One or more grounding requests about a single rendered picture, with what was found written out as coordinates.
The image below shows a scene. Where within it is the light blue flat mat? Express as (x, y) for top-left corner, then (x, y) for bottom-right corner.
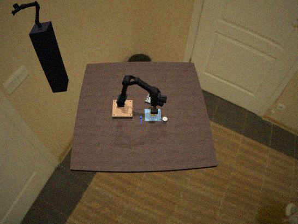
(145, 109), (161, 121)

